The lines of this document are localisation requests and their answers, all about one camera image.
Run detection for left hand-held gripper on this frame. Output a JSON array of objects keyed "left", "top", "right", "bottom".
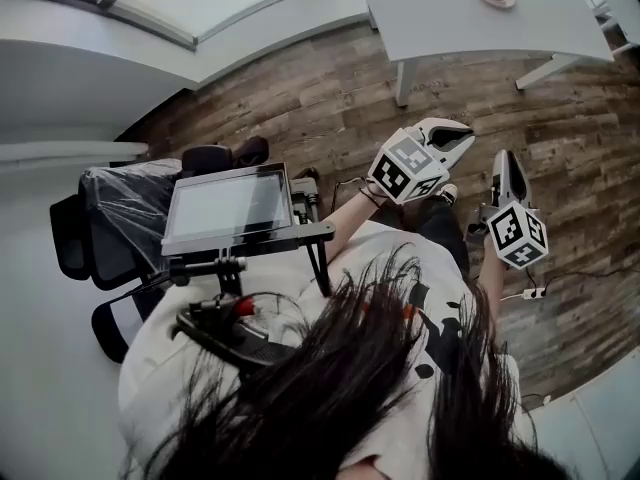
[{"left": 368, "top": 117, "right": 477, "bottom": 205}]

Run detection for white printed t-shirt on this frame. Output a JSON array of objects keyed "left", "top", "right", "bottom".
[{"left": 117, "top": 220, "right": 534, "bottom": 480}]

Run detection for black mounted monitor screen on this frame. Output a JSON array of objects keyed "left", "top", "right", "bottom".
[{"left": 160, "top": 162, "right": 296, "bottom": 259}]

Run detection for black wrist hair tie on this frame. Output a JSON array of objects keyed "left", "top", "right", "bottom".
[{"left": 358, "top": 177, "right": 389, "bottom": 207}]

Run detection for black office chair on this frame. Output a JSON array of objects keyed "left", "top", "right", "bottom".
[{"left": 49, "top": 136, "right": 271, "bottom": 364}]

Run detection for black power cable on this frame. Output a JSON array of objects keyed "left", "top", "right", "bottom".
[{"left": 524, "top": 265, "right": 640, "bottom": 294}]

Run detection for black trousers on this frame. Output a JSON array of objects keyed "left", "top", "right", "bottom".
[{"left": 399, "top": 197, "right": 471, "bottom": 279}]

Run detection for person's right forearm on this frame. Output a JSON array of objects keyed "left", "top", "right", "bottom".
[{"left": 477, "top": 240, "right": 509, "bottom": 319}]

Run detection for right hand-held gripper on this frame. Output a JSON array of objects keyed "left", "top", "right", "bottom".
[{"left": 466, "top": 149, "right": 550, "bottom": 272}]

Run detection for person's left forearm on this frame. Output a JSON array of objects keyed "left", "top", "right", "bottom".
[{"left": 322, "top": 187, "right": 386, "bottom": 264}]

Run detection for large white table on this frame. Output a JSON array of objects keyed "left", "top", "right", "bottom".
[{"left": 352, "top": 0, "right": 615, "bottom": 108}]

